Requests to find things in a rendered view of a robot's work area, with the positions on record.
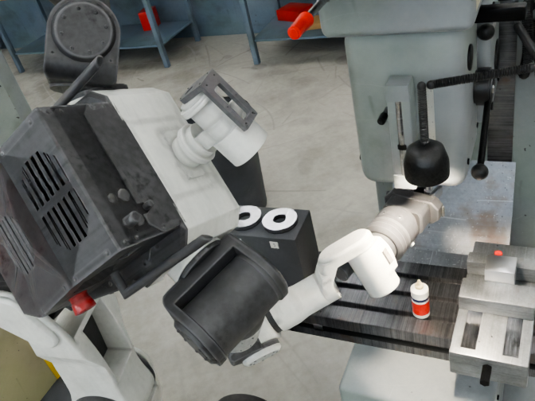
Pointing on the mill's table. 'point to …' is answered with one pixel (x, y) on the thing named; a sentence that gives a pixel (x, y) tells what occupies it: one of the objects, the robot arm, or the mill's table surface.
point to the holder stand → (281, 239)
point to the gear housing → (396, 17)
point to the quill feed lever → (485, 89)
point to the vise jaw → (497, 298)
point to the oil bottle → (420, 300)
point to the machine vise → (494, 325)
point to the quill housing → (360, 94)
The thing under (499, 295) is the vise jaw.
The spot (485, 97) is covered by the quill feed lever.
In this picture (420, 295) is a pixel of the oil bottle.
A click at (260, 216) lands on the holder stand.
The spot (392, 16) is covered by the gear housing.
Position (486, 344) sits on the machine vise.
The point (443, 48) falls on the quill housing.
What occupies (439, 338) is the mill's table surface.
